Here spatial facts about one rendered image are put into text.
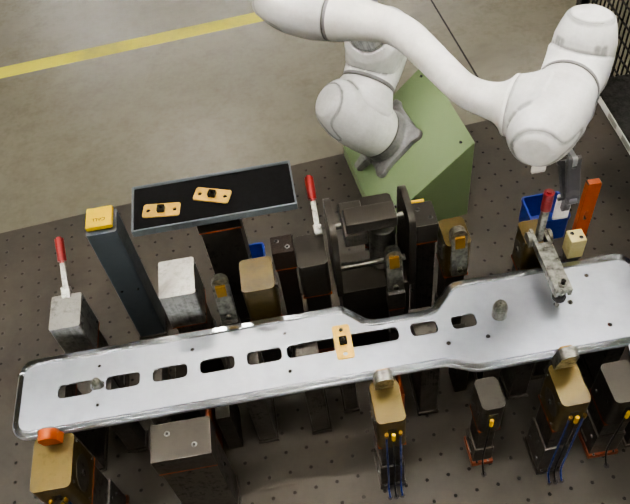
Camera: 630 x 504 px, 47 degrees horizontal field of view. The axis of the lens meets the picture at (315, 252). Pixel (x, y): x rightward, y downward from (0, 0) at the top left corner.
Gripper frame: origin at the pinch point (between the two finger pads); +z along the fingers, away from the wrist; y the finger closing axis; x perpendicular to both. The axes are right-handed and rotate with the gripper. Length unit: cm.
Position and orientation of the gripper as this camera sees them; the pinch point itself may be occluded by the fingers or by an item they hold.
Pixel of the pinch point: (549, 189)
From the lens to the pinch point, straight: 155.0
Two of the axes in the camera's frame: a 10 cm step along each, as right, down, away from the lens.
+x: 9.9, -1.7, 0.1
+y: 1.4, 7.7, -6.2
